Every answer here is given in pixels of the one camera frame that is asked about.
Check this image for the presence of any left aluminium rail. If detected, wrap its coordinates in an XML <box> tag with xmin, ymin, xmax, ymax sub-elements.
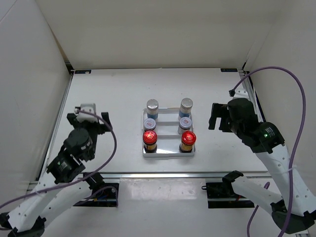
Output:
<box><xmin>35</xmin><ymin>73</ymin><xmax>73</xmax><ymax>181</ymax></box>

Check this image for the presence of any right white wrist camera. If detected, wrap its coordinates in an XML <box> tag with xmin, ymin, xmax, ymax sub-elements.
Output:
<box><xmin>229</xmin><ymin>89</ymin><xmax>250</xmax><ymax>100</ymax></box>

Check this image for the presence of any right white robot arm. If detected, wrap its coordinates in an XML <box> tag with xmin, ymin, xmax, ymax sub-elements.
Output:
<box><xmin>209</xmin><ymin>98</ymin><xmax>316</xmax><ymax>234</ymax></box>

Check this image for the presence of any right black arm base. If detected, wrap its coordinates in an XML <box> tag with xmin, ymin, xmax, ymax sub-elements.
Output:
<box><xmin>201</xmin><ymin>170</ymin><xmax>254</xmax><ymax>209</ymax></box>

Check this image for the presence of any white plastic organizer tray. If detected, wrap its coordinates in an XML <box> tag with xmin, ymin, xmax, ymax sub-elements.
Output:
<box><xmin>143</xmin><ymin>107</ymin><xmax>196</xmax><ymax>159</ymax></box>

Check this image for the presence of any front aluminium rail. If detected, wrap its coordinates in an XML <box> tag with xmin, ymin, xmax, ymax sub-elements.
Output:
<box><xmin>99</xmin><ymin>171</ymin><xmax>271</xmax><ymax>179</ymax></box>

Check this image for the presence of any left black table label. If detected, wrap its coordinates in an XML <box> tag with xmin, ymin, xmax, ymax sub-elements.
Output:
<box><xmin>74</xmin><ymin>70</ymin><xmax>91</xmax><ymax>74</ymax></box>

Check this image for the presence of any black table label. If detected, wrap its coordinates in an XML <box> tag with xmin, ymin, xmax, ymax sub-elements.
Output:
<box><xmin>220</xmin><ymin>68</ymin><xmax>238</xmax><ymax>73</ymax></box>
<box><xmin>74</xmin><ymin>70</ymin><xmax>91</xmax><ymax>74</ymax></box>

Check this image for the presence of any silver-lid shaker bottle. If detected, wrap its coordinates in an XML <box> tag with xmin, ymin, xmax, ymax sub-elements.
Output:
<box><xmin>146</xmin><ymin>99</ymin><xmax>158</xmax><ymax>120</ymax></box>
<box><xmin>178</xmin><ymin>98</ymin><xmax>193</xmax><ymax>120</ymax></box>

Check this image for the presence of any right aluminium rail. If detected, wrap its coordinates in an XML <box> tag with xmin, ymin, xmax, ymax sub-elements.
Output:
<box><xmin>237</xmin><ymin>76</ymin><xmax>266</xmax><ymax>122</ymax></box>

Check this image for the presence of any right black table label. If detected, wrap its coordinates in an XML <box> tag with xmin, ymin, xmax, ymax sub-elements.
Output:
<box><xmin>220</xmin><ymin>68</ymin><xmax>238</xmax><ymax>73</ymax></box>

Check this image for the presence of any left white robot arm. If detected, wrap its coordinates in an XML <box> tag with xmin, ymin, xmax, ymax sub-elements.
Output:
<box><xmin>0</xmin><ymin>109</ymin><xmax>113</xmax><ymax>237</ymax></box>

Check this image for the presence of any purple cable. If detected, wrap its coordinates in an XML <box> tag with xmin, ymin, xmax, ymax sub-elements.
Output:
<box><xmin>0</xmin><ymin>111</ymin><xmax>119</xmax><ymax>210</ymax></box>
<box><xmin>229</xmin><ymin>66</ymin><xmax>307</xmax><ymax>237</ymax></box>

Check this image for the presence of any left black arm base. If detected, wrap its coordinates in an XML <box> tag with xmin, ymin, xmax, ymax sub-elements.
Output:
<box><xmin>74</xmin><ymin>173</ymin><xmax>119</xmax><ymax>207</ymax></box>

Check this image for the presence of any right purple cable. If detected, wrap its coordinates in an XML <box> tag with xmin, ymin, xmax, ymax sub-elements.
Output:
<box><xmin>229</xmin><ymin>66</ymin><xmax>307</xmax><ymax>237</ymax></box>

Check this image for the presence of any red-lid sauce jar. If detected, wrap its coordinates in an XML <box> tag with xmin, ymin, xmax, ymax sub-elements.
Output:
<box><xmin>179</xmin><ymin>131</ymin><xmax>197</xmax><ymax>153</ymax></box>
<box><xmin>143</xmin><ymin>130</ymin><xmax>158</xmax><ymax>153</ymax></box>

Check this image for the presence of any aluminium rail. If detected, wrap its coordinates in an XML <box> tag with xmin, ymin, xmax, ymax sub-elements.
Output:
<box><xmin>99</xmin><ymin>171</ymin><xmax>271</xmax><ymax>179</ymax></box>
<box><xmin>237</xmin><ymin>76</ymin><xmax>266</xmax><ymax>122</ymax></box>
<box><xmin>35</xmin><ymin>73</ymin><xmax>73</xmax><ymax>181</ymax></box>

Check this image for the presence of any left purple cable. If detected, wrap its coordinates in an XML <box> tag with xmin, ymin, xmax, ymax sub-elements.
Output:
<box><xmin>0</xmin><ymin>111</ymin><xmax>119</xmax><ymax>210</ymax></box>

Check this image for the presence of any white-lid small jar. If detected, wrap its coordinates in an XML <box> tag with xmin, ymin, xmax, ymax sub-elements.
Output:
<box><xmin>143</xmin><ymin>118</ymin><xmax>157</xmax><ymax>131</ymax></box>
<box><xmin>178</xmin><ymin>117</ymin><xmax>193</xmax><ymax>135</ymax></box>

